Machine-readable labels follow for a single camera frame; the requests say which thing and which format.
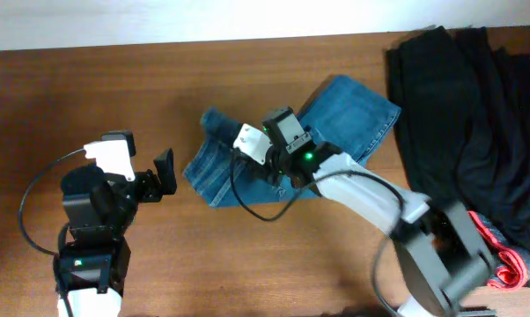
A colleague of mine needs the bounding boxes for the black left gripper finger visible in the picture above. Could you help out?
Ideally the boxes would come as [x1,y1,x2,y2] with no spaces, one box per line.
[101,130,136,157]
[153,148,177,195]

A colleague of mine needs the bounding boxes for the blue denim jeans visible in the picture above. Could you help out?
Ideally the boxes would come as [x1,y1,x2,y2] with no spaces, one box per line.
[183,75,401,208]

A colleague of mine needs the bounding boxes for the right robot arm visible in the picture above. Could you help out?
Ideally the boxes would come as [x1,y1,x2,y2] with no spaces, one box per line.
[232,107,496,317]

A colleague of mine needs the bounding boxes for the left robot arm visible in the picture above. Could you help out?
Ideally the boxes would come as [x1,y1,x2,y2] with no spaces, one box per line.
[53,130,177,316]

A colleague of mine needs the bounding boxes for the black folded garment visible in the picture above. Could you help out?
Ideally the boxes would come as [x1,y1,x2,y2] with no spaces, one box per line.
[386,26,530,291]

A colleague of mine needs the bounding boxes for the red and grey cloth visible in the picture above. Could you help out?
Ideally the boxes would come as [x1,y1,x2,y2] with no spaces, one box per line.
[467,210,530,291]

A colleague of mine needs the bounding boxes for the black right camera cable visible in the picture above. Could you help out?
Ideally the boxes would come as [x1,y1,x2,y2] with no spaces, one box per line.
[228,151,407,239]

